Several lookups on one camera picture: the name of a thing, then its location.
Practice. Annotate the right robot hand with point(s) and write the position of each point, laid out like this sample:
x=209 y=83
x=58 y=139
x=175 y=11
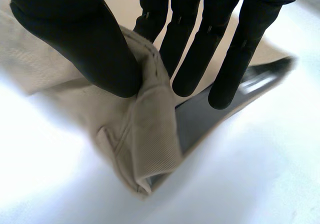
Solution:
x=82 y=34

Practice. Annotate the beige shorts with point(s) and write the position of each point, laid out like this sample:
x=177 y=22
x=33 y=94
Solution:
x=150 y=134

